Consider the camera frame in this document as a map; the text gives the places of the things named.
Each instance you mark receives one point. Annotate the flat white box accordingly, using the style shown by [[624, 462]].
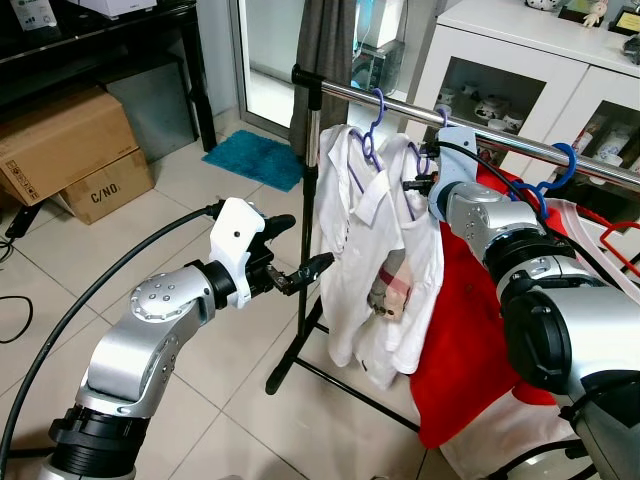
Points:
[[110, 6]]

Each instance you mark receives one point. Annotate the large plain cardboard box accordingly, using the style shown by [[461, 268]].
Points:
[[60, 140]]

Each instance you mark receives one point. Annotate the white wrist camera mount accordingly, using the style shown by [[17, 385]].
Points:
[[232, 235], [458, 160]]

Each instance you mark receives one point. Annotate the blue floor mat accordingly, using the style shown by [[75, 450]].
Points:
[[250, 160]]

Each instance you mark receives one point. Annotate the purple plastic hanger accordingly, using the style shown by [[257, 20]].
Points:
[[420, 160], [368, 148]]

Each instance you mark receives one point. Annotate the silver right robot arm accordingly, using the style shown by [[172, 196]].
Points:
[[600, 330]]

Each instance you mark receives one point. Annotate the plain red shirt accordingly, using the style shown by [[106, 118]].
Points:
[[465, 340]]

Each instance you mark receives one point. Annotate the white sleeveless top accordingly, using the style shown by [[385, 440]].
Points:
[[590, 235]]

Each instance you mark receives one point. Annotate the white collared shirt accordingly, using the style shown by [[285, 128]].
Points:
[[345, 230], [420, 290]]

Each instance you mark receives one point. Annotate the grey red-striped sock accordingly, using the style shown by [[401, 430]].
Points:
[[390, 295]]

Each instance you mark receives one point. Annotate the blue plastic hanger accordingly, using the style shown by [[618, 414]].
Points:
[[573, 165]]

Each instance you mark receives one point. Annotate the small printed cardboard box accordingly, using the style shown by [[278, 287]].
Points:
[[110, 190]]

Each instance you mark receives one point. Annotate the metal clothes rack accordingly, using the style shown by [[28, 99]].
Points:
[[307, 220]]

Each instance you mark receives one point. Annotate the white glass-door cabinet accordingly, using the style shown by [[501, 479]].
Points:
[[520, 40]]

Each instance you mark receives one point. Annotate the white printed package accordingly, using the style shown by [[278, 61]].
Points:
[[35, 14]]

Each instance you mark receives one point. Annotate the black table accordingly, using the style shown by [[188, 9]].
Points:
[[100, 55]]

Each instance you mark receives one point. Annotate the dark grey curtain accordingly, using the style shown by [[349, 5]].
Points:
[[325, 40]]

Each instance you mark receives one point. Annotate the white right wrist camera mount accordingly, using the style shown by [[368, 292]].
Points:
[[458, 160]]

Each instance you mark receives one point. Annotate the blue white appliance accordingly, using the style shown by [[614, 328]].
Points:
[[378, 50]]

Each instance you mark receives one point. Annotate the dark trophy plaque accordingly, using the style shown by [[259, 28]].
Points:
[[626, 22]]

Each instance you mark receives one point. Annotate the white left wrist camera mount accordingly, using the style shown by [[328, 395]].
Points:
[[232, 235]]

